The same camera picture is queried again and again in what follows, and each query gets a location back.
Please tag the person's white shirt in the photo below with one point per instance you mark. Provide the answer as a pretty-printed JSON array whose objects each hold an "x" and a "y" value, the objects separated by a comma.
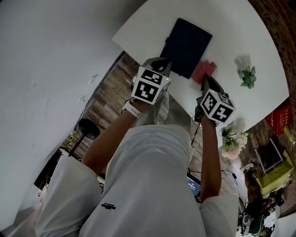
[{"x": 148, "y": 185}]

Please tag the small green plant sprig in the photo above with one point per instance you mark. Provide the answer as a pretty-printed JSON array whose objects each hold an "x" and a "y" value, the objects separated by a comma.
[{"x": 248, "y": 77}]

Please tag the white metal frame stool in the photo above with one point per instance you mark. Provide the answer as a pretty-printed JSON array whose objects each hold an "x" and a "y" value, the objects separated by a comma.
[{"x": 270, "y": 157}]

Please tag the dark blue notebook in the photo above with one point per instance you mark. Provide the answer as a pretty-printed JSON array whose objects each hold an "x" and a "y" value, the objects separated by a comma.
[{"x": 185, "y": 48}]

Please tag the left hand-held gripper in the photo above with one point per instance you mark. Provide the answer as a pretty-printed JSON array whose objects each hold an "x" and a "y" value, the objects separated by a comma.
[{"x": 148, "y": 89}]

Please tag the lime green chair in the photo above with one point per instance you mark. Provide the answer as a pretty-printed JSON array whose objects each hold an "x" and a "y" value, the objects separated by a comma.
[{"x": 275, "y": 176}]

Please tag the black equipment rack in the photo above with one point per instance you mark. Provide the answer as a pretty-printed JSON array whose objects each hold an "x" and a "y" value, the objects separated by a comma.
[{"x": 48, "y": 171}]

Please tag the person's left forearm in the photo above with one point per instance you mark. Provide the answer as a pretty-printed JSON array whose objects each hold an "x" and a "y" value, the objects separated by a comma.
[{"x": 108, "y": 143}]

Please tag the red fire extinguisher box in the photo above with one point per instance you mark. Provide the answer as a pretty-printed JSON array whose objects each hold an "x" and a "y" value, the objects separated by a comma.
[{"x": 278, "y": 120}]

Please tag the white sneaker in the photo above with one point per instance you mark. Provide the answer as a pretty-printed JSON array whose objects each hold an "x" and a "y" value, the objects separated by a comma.
[{"x": 248, "y": 166}]

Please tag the white wristwatch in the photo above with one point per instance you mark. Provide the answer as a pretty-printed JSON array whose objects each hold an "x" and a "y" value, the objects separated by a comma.
[{"x": 131, "y": 110}]

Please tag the pink cloth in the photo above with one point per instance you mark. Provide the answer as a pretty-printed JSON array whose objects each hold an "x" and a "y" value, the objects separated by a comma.
[{"x": 204, "y": 69}]

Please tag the person's grey trousers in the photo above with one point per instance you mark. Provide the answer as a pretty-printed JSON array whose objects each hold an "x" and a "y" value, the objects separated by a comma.
[{"x": 159, "y": 110}]

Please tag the person's right forearm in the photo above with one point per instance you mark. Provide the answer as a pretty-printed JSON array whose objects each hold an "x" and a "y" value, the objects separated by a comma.
[{"x": 210, "y": 162}]

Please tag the white wall plate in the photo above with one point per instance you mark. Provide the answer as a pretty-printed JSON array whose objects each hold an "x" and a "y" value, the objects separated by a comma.
[
  {"x": 82, "y": 99},
  {"x": 93, "y": 79}
]

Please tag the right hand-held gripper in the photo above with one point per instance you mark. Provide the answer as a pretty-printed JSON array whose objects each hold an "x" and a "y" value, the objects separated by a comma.
[{"x": 215, "y": 106}]

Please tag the white and pink flower bouquet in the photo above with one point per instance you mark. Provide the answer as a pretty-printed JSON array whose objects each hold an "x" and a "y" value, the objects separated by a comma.
[{"x": 234, "y": 141}]

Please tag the yellow-green bottle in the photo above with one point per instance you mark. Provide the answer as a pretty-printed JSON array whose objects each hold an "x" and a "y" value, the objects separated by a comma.
[{"x": 289, "y": 133}]

